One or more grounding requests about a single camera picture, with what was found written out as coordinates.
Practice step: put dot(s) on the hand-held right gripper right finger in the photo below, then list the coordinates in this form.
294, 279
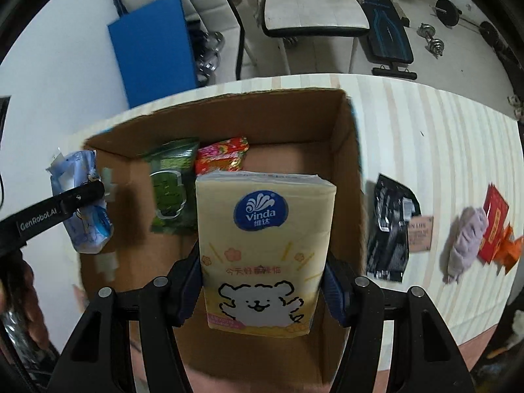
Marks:
333, 294

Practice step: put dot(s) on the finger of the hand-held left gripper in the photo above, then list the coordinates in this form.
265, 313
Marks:
88, 192

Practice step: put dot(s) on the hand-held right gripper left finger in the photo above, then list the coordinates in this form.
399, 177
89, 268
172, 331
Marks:
190, 291

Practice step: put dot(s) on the blue tissue packet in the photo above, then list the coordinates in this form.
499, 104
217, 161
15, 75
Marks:
88, 229

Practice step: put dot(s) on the yellow tissue pack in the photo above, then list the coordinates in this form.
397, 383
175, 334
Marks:
262, 229

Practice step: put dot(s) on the cardboard box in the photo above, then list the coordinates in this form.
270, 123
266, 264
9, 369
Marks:
286, 155

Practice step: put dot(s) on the person's left hand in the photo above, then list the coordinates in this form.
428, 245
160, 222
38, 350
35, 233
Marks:
35, 294

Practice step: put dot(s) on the green snack packet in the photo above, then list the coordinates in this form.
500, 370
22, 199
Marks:
172, 188

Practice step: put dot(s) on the black foil packet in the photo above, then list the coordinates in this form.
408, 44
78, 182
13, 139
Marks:
391, 229

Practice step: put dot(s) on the small beige card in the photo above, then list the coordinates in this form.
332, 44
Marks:
421, 235

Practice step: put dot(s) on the red snack packet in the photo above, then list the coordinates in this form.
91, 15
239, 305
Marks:
221, 155

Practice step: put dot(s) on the purple cloth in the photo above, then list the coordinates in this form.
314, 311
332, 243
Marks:
466, 241

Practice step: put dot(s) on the blue foam mat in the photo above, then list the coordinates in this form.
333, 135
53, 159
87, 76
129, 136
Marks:
155, 49

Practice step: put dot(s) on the red paper packet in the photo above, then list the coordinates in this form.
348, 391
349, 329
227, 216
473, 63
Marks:
493, 221

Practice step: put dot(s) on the pile of chrome dumbbells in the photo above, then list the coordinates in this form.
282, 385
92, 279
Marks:
211, 57

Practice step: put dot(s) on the orange packet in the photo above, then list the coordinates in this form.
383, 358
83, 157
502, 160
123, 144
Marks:
511, 254

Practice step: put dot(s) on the black and blue weight bench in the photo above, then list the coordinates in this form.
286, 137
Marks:
389, 28

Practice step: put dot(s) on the chrome dumbbell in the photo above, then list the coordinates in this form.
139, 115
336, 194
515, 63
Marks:
432, 39

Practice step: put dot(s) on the white padded chair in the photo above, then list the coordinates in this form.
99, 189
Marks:
311, 8

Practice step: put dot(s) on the black barbell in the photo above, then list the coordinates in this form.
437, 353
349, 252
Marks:
447, 10

